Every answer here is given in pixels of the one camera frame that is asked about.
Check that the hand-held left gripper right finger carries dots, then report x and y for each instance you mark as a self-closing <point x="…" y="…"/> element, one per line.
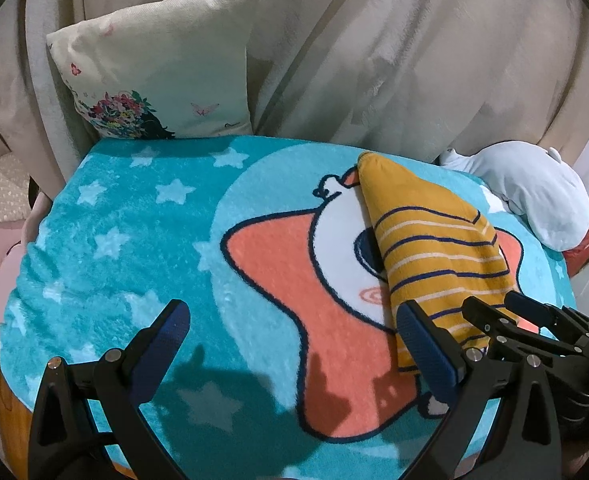
<point x="424" y="345"/>

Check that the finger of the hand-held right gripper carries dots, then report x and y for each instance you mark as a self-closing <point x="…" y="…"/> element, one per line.
<point x="479" y="312"/>
<point x="524" y="305"/>

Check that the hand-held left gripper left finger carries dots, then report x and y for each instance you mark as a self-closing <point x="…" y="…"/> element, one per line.
<point x="167" y="340"/>

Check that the orange striped shirt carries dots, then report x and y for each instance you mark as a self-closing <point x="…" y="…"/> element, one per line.
<point x="424" y="220"/>

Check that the turquoise star-print blanket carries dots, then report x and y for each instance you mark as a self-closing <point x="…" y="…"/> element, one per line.
<point x="124" y="240"/>

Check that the pale blue plush toy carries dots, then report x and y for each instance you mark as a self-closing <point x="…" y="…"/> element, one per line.
<point x="539" y="190"/>

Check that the polka dot cushion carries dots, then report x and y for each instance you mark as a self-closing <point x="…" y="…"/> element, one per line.
<point x="2" y="185"/>

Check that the beige curtain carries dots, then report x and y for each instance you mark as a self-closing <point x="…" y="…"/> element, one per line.
<point x="399" y="60"/>

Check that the white floral pillow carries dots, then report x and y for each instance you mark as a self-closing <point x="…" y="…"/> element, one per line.
<point x="164" y="60"/>

